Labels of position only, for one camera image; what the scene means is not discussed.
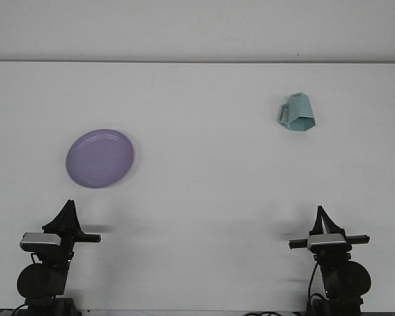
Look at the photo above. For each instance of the pale blue hexagonal cup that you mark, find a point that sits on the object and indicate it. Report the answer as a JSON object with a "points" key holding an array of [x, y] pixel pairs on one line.
{"points": [[301, 107]]}

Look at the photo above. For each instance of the pale purple round plate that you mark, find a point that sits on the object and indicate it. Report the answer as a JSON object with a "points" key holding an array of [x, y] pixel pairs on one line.
{"points": [[98, 159]]}

